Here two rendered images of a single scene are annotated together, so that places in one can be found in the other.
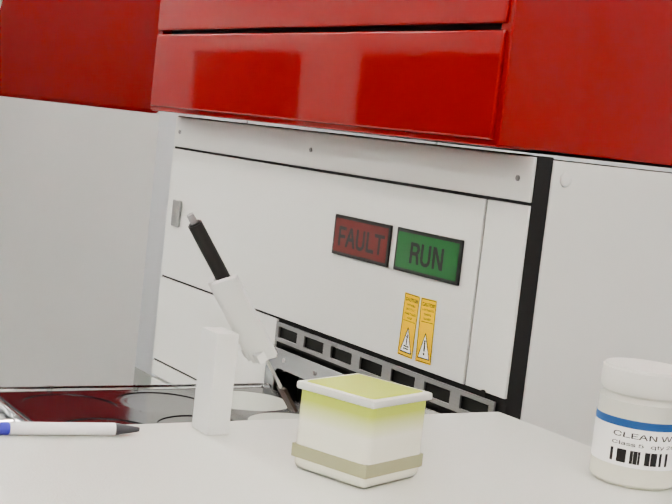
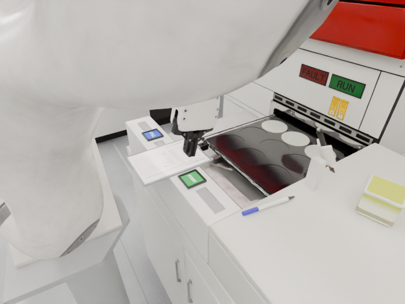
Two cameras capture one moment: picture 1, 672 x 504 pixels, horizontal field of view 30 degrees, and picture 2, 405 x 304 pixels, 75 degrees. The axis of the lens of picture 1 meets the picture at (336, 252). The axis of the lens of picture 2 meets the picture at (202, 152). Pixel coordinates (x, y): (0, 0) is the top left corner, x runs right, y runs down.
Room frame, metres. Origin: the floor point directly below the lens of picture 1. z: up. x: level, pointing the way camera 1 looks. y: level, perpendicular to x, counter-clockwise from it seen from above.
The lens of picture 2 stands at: (0.52, 0.35, 1.42)
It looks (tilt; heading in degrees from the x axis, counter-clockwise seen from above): 35 degrees down; 1
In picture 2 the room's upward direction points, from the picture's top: straight up
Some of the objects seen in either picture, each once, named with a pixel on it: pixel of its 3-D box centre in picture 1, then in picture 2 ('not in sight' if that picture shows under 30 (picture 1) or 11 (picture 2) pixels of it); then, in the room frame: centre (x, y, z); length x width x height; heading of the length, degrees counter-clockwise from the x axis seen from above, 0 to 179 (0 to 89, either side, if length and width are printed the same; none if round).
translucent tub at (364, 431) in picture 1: (360, 428); (381, 200); (0.94, -0.03, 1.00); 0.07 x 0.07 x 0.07; 51
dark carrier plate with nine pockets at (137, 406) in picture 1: (205, 429); (273, 148); (1.29, 0.12, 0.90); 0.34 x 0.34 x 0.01; 33
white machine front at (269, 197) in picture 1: (305, 289); (284, 84); (1.57, 0.03, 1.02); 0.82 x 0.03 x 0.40; 33
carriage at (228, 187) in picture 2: not in sight; (213, 184); (1.13, 0.33, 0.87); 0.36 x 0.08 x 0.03; 33
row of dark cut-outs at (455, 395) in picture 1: (372, 367); (315, 115); (1.42, -0.06, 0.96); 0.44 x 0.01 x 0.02; 33
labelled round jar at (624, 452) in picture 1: (639, 422); not in sight; (1.01, -0.26, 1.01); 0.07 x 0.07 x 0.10
